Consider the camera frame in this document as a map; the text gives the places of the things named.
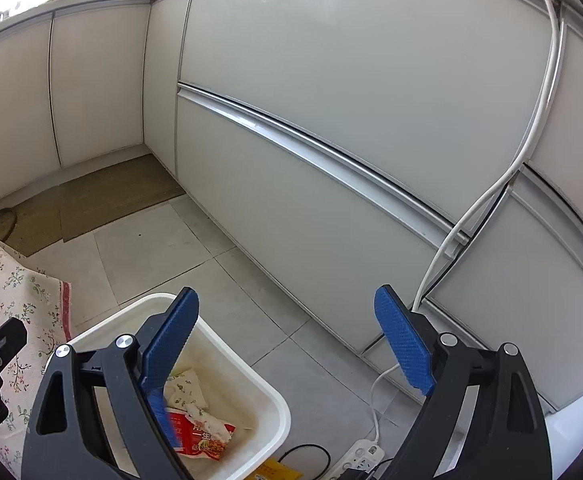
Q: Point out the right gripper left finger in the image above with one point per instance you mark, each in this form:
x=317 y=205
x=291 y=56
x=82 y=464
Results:
x=66 y=437

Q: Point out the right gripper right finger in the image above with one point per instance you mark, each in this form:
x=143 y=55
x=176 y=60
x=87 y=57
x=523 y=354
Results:
x=481 y=417

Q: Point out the white printed plastic wrapper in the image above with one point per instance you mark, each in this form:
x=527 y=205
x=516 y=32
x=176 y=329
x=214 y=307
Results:
x=211 y=426

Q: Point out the white plastic trash bin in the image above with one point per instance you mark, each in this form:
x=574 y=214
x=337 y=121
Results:
x=234 y=393

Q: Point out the white kitchen cabinets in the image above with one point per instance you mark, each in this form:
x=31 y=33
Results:
x=435 y=145

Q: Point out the floral tablecloth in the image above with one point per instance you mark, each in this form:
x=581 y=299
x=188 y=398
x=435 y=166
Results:
x=42 y=303

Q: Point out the brown floor mat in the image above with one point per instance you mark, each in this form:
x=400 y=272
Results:
x=38 y=223
x=112 y=193

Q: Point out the red instant noodle packet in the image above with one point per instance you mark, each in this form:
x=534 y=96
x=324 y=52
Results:
x=192 y=442

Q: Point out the white tissue packet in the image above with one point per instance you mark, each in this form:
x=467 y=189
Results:
x=183 y=389

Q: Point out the white power strip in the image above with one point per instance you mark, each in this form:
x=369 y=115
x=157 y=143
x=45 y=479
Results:
x=358 y=462

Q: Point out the yellow paper packet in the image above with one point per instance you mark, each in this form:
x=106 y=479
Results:
x=271 y=469

